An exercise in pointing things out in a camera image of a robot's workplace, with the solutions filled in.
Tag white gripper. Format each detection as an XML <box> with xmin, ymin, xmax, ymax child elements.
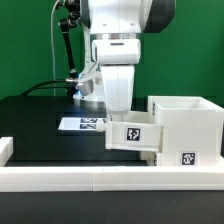
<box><xmin>101</xmin><ymin>65</ymin><xmax>135</xmax><ymax>114</ymax></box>

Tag white drawer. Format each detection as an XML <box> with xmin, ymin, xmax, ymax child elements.
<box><xmin>140</xmin><ymin>152</ymin><xmax>157</xmax><ymax>166</ymax></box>
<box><xmin>96</xmin><ymin>111</ymin><xmax>162</xmax><ymax>152</ymax></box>

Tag white drawer cabinet box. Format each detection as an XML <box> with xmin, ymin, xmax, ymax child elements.
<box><xmin>148</xmin><ymin>96</ymin><xmax>224</xmax><ymax>167</ymax></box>

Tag white front drawer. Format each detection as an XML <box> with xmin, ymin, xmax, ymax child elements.
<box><xmin>140</xmin><ymin>152</ymin><xmax>157</xmax><ymax>166</ymax></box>

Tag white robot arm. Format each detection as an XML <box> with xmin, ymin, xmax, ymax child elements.
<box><xmin>77</xmin><ymin>0</ymin><xmax>176</xmax><ymax>114</ymax></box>

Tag white marker sheet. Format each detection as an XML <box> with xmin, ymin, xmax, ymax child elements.
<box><xmin>58</xmin><ymin>117</ymin><xmax>104</xmax><ymax>131</ymax></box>

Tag white hanging cable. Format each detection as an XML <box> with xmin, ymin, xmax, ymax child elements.
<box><xmin>49</xmin><ymin>0</ymin><xmax>65</xmax><ymax>97</ymax></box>

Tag black cable bundle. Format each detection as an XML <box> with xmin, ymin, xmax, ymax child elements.
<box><xmin>21</xmin><ymin>79</ymin><xmax>80</xmax><ymax>97</ymax></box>

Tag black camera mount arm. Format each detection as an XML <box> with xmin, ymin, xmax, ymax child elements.
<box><xmin>56</xmin><ymin>0</ymin><xmax>81</xmax><ymax>81</ymax></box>

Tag white left border rail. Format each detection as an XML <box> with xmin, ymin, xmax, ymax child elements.
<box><xmin>0</xmin><ymin>137</ymin><xmax>13</xmax><ymax>167</ymax></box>

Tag white border rail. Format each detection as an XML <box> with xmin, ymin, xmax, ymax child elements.
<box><xmin>0</xmin><ymin>166</ymin><xmax>224</xmax><ymax>192</ymax></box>
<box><xmin>0</xmin><ymin>137</ymin><xmax>13</xmax><ymax>167</ymax></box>

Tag white front border rail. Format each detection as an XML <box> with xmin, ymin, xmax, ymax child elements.
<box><xmin>0</xmin><ymin>166</ymin><xmax>224</xmax><ymax>192</ymax></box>

